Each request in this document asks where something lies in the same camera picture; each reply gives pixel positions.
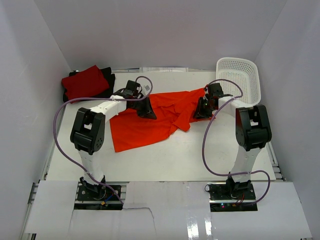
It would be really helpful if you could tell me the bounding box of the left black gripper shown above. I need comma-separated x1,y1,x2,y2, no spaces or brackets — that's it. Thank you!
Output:
130,95,157,120

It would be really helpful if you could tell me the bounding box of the orange t shirt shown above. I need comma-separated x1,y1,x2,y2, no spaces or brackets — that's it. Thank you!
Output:
109,88,205,153

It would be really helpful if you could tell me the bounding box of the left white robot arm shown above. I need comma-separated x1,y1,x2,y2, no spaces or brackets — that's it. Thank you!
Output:
70,80,157,200

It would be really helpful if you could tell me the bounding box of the white label strip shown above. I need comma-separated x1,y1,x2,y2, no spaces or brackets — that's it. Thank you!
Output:
139,67,189,73

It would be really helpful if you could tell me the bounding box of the white plastic basket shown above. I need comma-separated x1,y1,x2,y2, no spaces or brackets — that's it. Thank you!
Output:
215,57,261,105

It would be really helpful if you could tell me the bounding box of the folded red t shirt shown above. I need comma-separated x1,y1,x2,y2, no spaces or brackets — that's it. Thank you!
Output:
61,65,110,102

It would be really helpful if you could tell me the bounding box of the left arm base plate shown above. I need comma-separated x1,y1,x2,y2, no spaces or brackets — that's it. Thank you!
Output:
74,183,123,211

